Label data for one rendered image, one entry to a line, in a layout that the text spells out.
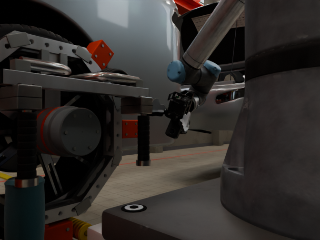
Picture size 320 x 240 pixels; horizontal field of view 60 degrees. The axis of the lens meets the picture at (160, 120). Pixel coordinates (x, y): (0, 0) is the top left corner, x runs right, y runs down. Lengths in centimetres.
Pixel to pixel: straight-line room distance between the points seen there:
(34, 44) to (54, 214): 50
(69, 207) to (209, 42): 67
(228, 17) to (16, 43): 60
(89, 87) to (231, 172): 57
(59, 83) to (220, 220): 56
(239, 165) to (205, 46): 74
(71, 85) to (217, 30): 47
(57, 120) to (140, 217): 59
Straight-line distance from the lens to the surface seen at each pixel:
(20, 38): 86
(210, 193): 23
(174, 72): 95
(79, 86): 70
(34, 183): 61
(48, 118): 78
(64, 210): 94
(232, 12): 89
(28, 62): 65
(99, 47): 100
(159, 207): 19
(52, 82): 67
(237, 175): 18
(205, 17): 417
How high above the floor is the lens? 87
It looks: 1 degrees up
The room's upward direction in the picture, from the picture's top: straight up
